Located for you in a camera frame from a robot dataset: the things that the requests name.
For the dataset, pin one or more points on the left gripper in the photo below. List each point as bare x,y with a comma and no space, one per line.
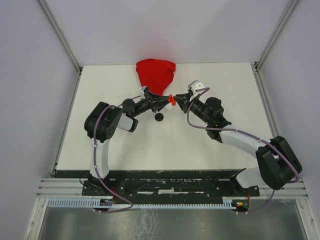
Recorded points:
155,98

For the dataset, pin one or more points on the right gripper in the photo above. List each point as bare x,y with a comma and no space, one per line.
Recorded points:
182,104

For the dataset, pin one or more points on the orange earbud charging case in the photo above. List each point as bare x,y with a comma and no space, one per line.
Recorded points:
171,100

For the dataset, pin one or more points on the black earbud charging case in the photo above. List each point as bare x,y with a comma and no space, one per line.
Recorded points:
159,117

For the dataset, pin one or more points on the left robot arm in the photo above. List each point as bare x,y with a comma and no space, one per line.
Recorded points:
105,119

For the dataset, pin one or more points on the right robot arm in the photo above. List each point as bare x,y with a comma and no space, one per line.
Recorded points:
277,163

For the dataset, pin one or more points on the red cloth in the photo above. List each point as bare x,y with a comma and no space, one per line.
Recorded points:
156,74

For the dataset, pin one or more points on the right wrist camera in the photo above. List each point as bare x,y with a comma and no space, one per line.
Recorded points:
195,88

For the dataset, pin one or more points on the right aluminium frame post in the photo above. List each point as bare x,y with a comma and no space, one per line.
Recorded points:
286,16

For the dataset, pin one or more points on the aluminium frame post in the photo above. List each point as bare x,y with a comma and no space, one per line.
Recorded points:
49,15
286,16

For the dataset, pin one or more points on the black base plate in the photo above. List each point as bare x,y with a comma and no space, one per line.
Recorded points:
201,186

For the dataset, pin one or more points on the white cable duct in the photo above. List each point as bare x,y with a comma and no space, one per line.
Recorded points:
101,203

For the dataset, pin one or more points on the left aluminium frame post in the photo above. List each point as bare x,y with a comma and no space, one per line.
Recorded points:
49,15

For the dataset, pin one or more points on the aluminium front rail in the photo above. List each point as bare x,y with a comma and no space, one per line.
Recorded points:
71,188

